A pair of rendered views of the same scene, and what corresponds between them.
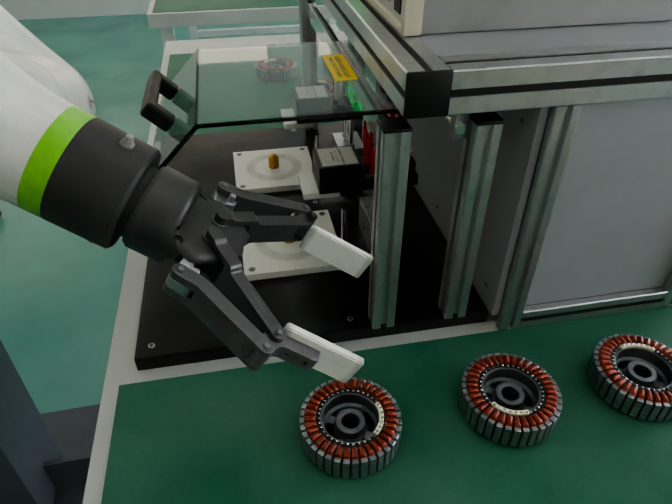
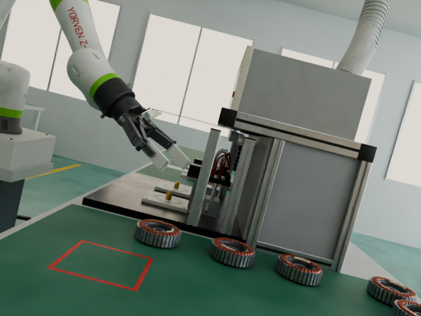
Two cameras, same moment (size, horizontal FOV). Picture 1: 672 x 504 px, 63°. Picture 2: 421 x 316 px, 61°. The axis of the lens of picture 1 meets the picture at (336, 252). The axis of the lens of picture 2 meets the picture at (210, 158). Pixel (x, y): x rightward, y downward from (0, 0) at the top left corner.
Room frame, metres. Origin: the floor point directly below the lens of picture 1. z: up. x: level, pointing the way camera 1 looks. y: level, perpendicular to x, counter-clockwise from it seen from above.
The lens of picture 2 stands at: (-0.47, -0.26, 1.05)
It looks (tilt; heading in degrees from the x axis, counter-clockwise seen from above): 4 degrees down; 11
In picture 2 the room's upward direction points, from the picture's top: 14 degrees clockwise
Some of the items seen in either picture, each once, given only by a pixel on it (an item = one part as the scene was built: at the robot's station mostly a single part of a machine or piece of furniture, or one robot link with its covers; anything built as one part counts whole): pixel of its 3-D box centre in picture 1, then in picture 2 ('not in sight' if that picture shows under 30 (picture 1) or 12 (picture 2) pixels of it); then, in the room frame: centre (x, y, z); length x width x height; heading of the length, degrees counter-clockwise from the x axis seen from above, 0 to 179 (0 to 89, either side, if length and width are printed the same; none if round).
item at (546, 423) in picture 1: (508, 397); (232, 251); (0.40, -0.20, 0.77); 0.11 x 0.11 x 0.04
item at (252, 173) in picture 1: (274, 169); (175, 189); (0.93, 0.12, 0.78); 0.15 x 0.15 x 0.01; 11
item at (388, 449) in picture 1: (350, 424); (158, 232); (0.37, -0.02, 0.77); 0.11 x 0.11 x 0.04
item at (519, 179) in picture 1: (428, 113); (247, 174); (0.86, -0.15, 0.92); 0.66 x 0.01 x 0.30; 11
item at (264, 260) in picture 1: (289, 242); (167, 200); (0.70, 0.07, 0.78); 0.15 x 0.15 x 0.01; 11
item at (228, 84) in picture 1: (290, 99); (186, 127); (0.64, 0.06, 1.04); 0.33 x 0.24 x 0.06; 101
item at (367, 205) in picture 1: (378, 221); (210, 205); (0.72, -0.07, 0.80); 0.07 x 0.05 x 0.06; 11
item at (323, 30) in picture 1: (337, 54); not in sight; (0.83, 0.00, 1.03); 0.62 x 0.01 x 0.03; 11
